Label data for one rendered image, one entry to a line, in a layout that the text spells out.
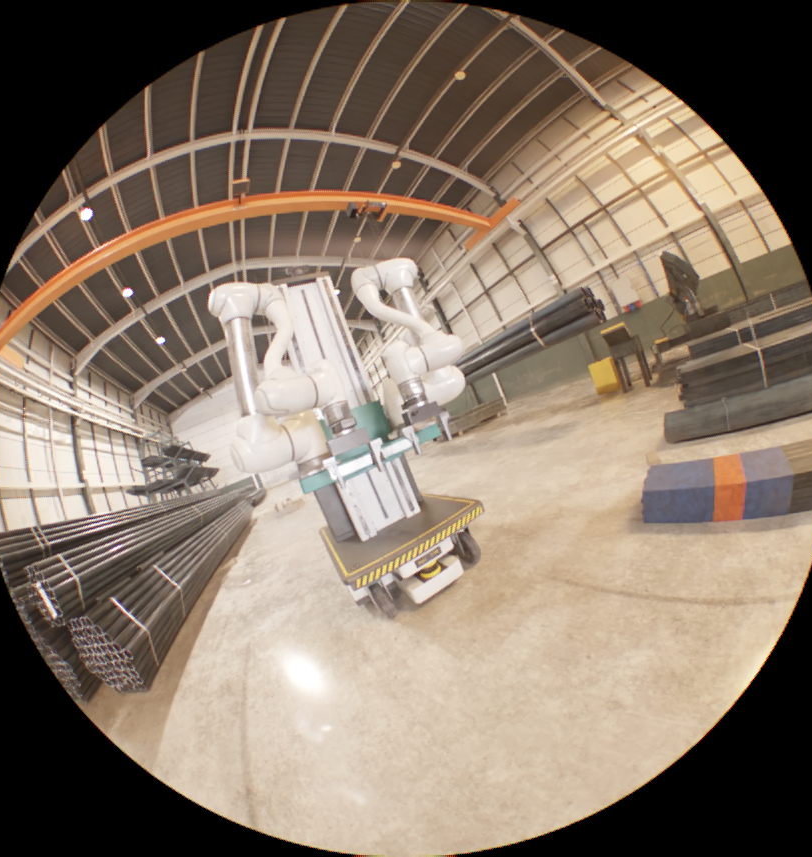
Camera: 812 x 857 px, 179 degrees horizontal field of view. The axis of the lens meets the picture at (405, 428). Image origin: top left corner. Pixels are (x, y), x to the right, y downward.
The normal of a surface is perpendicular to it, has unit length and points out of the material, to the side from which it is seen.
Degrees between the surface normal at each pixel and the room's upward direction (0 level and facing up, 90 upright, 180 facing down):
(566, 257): 90
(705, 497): 90
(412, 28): 170
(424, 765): 0
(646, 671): 0
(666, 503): 90
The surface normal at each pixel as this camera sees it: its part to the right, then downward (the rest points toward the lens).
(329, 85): 0.22, 0.97
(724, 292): -0.82, 0.33
